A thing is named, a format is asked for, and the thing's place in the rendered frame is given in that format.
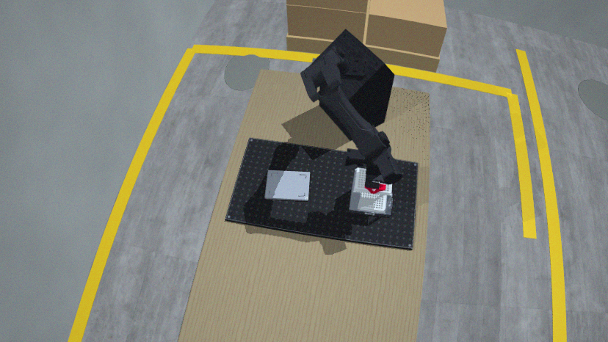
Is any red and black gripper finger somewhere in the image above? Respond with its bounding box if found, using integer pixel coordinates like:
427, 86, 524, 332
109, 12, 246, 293
365, 184, 386, 194

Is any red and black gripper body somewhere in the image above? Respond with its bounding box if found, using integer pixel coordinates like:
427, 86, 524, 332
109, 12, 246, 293
365, 169, 385, 189

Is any white well plate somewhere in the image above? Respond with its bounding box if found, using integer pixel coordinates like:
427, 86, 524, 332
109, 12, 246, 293
358, 192, 386, 213
354, 168, 392, 196

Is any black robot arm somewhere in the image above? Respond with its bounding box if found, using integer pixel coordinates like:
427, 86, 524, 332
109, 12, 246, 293
300, 46, 402, 185

